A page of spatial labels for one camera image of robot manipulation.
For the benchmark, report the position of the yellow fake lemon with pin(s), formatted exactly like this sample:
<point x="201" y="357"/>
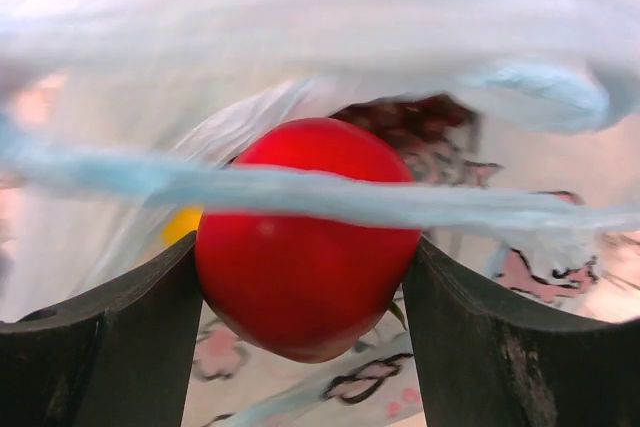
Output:
<point x="181" y="224"/>

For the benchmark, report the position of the red fake tomato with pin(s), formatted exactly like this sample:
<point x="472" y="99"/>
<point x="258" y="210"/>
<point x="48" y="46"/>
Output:
<point x="302" y="288"/>

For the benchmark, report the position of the dark red fake fruit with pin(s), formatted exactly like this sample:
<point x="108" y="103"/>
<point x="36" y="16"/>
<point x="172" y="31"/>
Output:
<point x="404" y="123"/>

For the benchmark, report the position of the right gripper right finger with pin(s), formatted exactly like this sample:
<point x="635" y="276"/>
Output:
<point x="486" y="356"/>

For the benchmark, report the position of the blue plastic bag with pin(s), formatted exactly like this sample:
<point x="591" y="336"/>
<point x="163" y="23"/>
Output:
<point x="112" y="108"/>

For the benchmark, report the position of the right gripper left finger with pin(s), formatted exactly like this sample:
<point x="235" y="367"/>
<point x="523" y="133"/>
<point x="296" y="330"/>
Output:
<point x="117" y="355"/>

